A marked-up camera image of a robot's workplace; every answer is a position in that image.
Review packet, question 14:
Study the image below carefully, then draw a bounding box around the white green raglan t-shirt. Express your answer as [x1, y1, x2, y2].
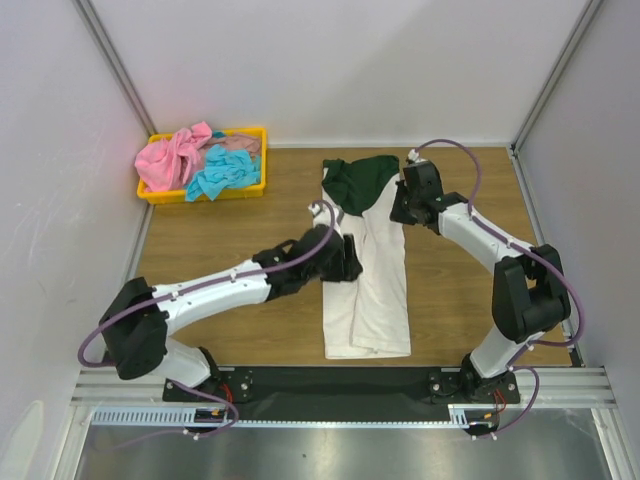
[321, 155, 411, 360]

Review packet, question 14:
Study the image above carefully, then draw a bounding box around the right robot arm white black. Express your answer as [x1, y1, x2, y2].
[390, 160, 571, 402]

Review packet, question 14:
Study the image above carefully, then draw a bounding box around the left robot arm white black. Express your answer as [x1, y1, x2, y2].
[99, 225, 363, 400]

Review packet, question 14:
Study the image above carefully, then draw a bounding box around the yellow plastic bin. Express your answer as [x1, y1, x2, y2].
[136, 126, 267, 205]

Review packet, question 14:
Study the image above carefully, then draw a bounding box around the cyan t-shirt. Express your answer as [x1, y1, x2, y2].
[185, 145, 262, 202]

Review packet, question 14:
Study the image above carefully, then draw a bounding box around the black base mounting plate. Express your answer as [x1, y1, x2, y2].
[163, 366, 521, 422]

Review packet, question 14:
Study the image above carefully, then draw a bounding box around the mauve t-shirt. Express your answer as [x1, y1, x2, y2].
[204, 132, 262, 157]

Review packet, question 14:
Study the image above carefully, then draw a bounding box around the pink t-shirt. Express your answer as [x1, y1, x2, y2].
[134, 122, 213, 193]

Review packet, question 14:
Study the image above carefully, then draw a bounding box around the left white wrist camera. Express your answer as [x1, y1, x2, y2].
[308, 201, 330, 218]

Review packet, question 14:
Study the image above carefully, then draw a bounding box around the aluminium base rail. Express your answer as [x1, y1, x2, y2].
[71, 367, 617, 409]

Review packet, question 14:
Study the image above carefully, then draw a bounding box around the right aluminium frame post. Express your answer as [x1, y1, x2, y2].
[511, 0, 606, 153]

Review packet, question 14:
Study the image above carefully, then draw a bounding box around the aluminium frame post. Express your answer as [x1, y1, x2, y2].
[71, 0, 158, 136]
[511, 0, 606, 153]

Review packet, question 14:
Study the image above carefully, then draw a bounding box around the white slotted cable duct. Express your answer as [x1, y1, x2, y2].
[92, 404, 496, 429]

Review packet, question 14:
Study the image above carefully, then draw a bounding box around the left aluminium frame post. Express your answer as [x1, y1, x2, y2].
[71, 0, 158, 136]

